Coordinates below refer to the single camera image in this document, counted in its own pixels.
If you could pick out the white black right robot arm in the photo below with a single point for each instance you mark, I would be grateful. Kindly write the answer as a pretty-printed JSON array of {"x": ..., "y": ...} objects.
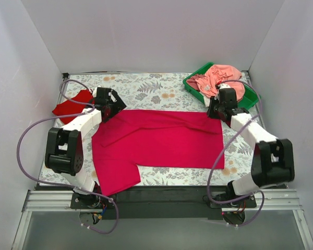
[{"x": 273, "y": 161}]

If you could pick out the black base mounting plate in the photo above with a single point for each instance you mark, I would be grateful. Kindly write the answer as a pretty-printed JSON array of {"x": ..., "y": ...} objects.
[{"x": 154, "y": 202}]

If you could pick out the aluminium front frame rail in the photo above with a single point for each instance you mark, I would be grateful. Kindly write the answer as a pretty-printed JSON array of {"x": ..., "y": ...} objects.
[{"x": 55, "y": 219}]

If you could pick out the folded red t shirt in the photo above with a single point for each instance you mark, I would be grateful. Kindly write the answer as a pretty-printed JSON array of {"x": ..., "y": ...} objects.
[{"x": 69, "y": 108}]

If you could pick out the salmon pink t shirt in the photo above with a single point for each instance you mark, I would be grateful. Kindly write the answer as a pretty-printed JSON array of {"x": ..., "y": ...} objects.
[{"x": 217, "y": 74}]

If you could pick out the dusty rose t shirt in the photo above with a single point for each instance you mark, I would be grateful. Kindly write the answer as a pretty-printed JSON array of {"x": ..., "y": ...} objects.
[{"x": 194, "y": 81}]

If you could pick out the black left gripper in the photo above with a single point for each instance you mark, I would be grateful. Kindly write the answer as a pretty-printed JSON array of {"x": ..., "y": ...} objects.
[{"x": 114, "y": 103}]

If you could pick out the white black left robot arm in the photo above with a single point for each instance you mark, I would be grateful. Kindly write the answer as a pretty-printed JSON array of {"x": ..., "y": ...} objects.
[{"x": 64, "y": 149}]

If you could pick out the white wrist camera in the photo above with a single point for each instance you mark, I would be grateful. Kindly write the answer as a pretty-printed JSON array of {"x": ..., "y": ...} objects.
[
  {"x": 96, "y": 91},
  {"x": 218, "y": 87}
]

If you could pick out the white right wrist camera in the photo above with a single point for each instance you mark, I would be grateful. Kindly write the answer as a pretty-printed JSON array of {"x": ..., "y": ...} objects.
[{"x": 218, "y": 87}]

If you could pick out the green plastic bin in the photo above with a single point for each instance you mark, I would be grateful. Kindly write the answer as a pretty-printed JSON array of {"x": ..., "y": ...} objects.
[{"x": 248, "y": 101}]

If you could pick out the white garment in bin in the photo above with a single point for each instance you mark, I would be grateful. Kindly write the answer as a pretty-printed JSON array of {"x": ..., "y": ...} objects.
[{"x": 206, "y": 101}]

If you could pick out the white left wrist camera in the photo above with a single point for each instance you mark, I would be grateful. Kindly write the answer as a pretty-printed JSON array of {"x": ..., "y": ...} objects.
[{"x": 96, "y": 91}]

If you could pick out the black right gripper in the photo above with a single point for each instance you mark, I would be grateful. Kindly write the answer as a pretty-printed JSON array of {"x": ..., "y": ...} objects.
[{"x": 214, "y": 110}]

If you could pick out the magenta t shirt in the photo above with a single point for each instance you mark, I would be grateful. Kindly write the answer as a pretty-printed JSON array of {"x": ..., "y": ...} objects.
[{"x": 151, "y": 138}]

